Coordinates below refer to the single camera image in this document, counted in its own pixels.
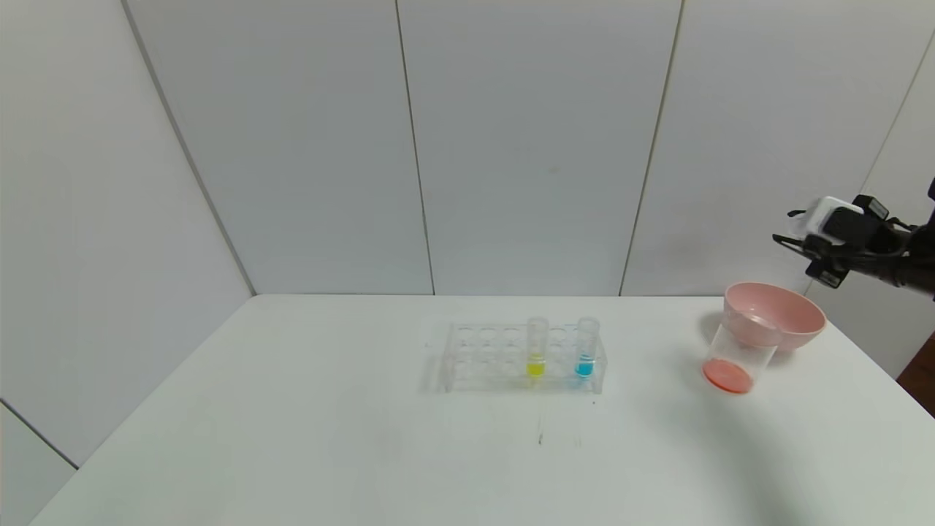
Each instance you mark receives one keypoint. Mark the test tube with blue pigment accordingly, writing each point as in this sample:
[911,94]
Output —
[584,367]

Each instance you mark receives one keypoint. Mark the clear acrylic test tube rack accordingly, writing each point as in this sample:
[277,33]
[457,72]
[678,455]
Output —
[489,361]

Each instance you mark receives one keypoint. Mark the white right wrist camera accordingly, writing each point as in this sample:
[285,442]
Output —
[829,215]

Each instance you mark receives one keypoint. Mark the clear plastic measuring beaker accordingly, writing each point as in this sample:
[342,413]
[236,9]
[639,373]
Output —
[730,372]

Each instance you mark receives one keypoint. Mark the pink plastic bowl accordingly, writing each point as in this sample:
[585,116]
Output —
[785,321]

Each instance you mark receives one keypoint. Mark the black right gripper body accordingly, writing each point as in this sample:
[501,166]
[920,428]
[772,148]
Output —
[826,264]

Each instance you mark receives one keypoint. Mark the test tube with yellow pigment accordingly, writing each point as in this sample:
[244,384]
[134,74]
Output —
[535,367]

